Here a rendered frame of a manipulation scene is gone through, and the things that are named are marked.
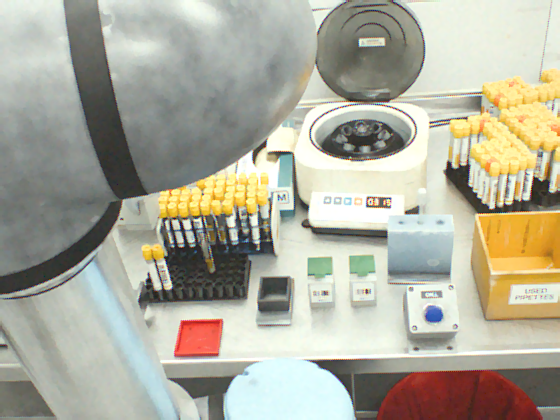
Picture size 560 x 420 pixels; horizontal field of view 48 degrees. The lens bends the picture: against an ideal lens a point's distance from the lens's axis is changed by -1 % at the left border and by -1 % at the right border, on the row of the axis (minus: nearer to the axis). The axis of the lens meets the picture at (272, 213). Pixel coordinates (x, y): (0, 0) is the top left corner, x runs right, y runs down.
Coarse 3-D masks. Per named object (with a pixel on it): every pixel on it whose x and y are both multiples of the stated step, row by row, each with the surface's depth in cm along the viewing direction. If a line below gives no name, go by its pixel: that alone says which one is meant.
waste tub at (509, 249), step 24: (480, 216) 99; (504, 216) 98; (528, 216) 98; (552, 216) 98; (480, 240) 96; (504, 240) 101; (528, 240) 101; (552, 240) 101; (480, 264) 97; (504, 264) 103; (528, 264) 102; (480, 288) 98; (504, 288) 91; (528, 288) 90; (552, 288) 90; (504, 312) 94; (528, 312) 93; (552, 312) 93
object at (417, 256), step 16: (400, 224) 100; (416, 224) 99; (432, 224) 98; (448, 224) 98; (400, 240) 99; (416, 240) 99; (432, 240) 98; (448, 240) 98; (400, 256) 101; (416, 256) 101; (432, 256) 100; (448, 256) 100; (400, 272) 103; (416, 272) 103; (432, 272) 102; (448, 272) 102
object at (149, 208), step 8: (144, 200) 90; (152, 200) 93; (128, 208) 91; (144, 208) 90; (152, 208) 93; (128, 216) 92; (136, 216) 92; (144, 216) 91; (152, 216) 93; (128, 224) 93; (136, 224) 93; (144, 224) 92; (152, 224) 93
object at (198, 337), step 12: (180, 324) 100; (192, 324) 101; (204, 324) 100; (216, 324) 100; (180, 336) 99; (192, 336) 99; (204, 336) 99; (216, 336) 98; (180, 348) 97; (192, 348) 97; (204, 348) 97; (216, 348) 96
